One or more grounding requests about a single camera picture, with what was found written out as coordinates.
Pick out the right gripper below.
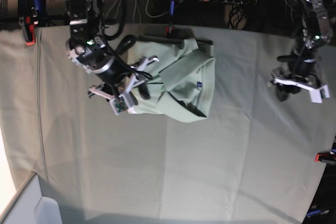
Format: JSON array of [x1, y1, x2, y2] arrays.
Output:
[[88, 56, 159, 106]]

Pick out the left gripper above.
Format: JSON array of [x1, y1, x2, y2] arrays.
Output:
[[270, 68, 327, 101]]

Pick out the light green polo t-shirt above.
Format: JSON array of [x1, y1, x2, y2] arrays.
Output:
[[127, 37, 215, 123]]

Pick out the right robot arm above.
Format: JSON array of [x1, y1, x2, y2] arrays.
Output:
[[66, 0, 153, 109]]

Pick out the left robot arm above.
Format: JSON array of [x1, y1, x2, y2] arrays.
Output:
[[270, 0, 333, 104]]

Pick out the red clamp at centre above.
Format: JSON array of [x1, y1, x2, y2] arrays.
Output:
[[166, 0, 175, 38]]

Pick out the red clamp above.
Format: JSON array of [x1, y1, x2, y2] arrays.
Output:
[[17, 0, 38, 46], [166, 0, 175, 38], [315, 148, 335, 166]]

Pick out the grey-green table cloth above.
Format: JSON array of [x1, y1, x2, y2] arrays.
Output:
[[1, 26, 335, 223]]

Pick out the red clamp at right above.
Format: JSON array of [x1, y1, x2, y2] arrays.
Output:
[[315, 148, 335, 166]]

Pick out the blue clamp at bottom right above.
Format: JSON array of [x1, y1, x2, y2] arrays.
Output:
[[306, 209, 330, 218]]

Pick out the red clamp at left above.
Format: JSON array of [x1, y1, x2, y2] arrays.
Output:
[[17, 0, 38, 46]]

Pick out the white plastic bin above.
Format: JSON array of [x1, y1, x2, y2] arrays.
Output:
[[1, 172, 62, 224]]

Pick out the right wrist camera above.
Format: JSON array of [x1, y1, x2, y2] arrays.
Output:
[[109, 98, 129, 115]]

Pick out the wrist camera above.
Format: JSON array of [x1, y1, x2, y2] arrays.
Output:
[[109, 98, 129, 115], [309, 84, 330, 104]]

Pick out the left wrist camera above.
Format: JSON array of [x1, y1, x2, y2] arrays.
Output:
[[309, 84, 330, 104]]

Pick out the white floor cable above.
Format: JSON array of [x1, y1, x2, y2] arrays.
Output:
[[99, 0, 172, 24]]

